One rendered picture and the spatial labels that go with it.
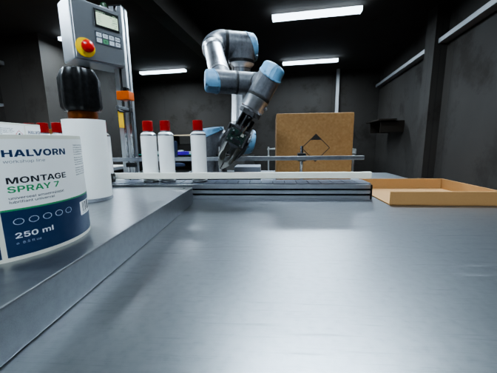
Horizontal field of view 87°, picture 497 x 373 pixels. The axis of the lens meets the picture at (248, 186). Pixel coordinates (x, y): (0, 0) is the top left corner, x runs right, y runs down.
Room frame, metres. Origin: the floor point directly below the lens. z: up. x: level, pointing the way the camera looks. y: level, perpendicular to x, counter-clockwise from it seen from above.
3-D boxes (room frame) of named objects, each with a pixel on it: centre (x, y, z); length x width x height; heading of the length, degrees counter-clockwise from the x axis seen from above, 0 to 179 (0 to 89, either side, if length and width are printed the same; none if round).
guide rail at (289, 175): (0.86, 0.15, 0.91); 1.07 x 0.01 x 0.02; 86
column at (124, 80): (1.06, 0.47, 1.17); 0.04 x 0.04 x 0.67; 86
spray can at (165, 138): (0.90, 0.28, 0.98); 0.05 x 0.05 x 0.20
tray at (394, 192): (0.84, -0.56, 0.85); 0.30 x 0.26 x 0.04; 86
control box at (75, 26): (1.00, 0.54, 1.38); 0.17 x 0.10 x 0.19; 141
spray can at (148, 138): (0.90, 0.34, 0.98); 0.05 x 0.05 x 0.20
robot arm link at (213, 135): (1.27, 0.17, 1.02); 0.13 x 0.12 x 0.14; 103
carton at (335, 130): (1.18, -0.27, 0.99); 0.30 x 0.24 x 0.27; 85
